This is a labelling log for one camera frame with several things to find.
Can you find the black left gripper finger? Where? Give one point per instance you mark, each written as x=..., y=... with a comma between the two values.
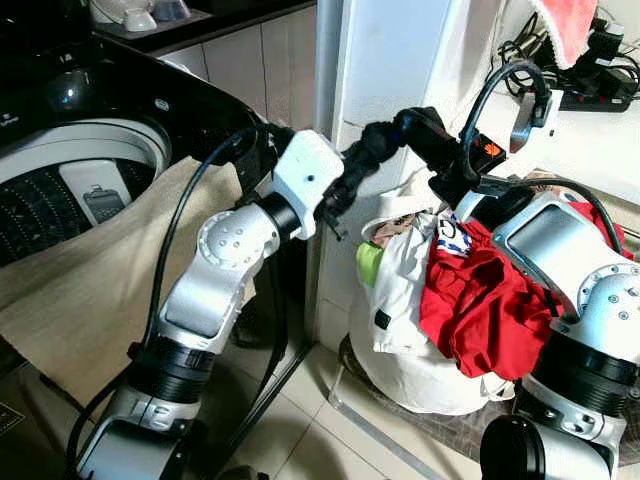
x=370, y=145
x=345, y=200

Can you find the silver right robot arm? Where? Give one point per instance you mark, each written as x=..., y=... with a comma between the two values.
x=590, y=300

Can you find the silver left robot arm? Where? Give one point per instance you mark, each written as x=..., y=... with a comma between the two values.
x=215, y=270

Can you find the black top-load washing machine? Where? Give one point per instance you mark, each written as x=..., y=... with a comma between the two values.
x=60, y=150

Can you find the white refrigerator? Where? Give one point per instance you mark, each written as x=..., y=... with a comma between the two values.
x=400, y=60

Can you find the green item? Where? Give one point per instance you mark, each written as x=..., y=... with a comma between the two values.
x=368, y=265

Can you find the white printed garment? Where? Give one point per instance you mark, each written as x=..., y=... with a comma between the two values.
x=405, y=280

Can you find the red garment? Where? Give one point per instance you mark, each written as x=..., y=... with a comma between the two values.
x=480, y=300

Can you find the black power strip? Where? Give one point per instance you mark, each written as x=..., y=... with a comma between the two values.
x=590, y=100

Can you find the white counter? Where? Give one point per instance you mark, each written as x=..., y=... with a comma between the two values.
x=600, y=140

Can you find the beige kitchen cabinet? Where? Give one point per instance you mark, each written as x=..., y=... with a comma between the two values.
x=240, y=65

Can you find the pink towel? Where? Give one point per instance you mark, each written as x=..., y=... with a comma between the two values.
x=565, y=25

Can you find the white laundry basket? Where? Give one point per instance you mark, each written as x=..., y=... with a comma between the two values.
x=410, y=380

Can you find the grey bowl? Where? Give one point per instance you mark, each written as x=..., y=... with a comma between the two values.
x=170, y=8

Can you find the white bowl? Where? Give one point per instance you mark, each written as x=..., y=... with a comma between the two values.
x=138, y=18

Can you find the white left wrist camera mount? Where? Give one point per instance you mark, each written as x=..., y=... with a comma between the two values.
x=305, y=178

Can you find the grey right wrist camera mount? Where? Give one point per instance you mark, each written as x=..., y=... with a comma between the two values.
x=535, y=112

